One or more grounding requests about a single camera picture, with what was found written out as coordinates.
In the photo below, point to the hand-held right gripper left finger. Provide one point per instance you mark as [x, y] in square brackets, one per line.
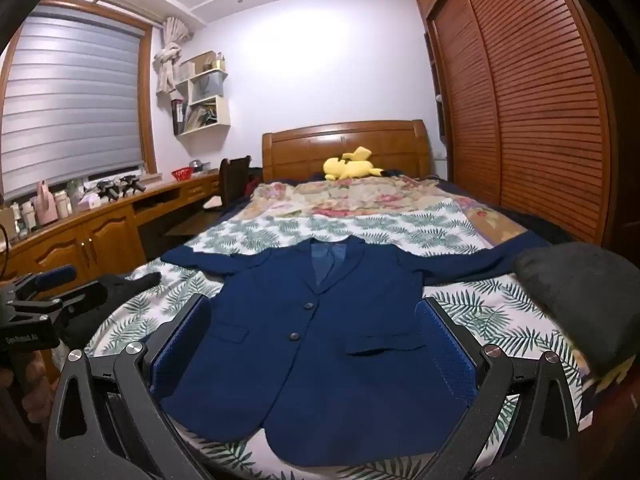
[180, 350]

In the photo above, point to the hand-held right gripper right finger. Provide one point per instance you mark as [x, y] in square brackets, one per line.
[445, 355]

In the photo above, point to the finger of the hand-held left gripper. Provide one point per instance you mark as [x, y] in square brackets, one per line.
[52, 277]
[75, 296]

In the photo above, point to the dark blue suit jacket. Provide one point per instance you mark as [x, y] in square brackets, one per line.
[310, 360]

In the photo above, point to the black garment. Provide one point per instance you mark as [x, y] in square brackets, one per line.
[120, 290]

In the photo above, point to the wooden desk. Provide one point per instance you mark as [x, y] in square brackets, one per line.
[100, 240]

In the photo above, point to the pink bag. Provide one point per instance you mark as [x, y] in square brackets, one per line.
[46, 207]

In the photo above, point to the leaf print blanket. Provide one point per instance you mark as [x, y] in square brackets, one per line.
[500, 305]

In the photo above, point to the black gadgets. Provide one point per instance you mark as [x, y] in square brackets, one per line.
[117, 187]

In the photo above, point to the dark padded garment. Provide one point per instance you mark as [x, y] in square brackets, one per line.
[585, 290]

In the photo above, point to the red basket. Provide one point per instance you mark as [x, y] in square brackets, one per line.
[183, 175]

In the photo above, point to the floral quilt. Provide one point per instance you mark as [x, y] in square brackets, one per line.
[360, 200]

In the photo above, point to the dark wooden chair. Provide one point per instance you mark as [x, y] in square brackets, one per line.
[235, 180]

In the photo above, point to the yellow plush toy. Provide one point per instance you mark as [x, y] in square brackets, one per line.
[350, 167]

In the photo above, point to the wooden bed headboard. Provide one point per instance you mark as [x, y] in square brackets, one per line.
[320, 150]

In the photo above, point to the tied beige curtain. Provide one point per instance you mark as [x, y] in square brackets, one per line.
[167, 60]

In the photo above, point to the wooden louvred wardrobe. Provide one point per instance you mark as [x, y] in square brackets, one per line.
[525, 100]

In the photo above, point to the white wall shelf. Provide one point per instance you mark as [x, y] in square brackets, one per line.
[205, 95]

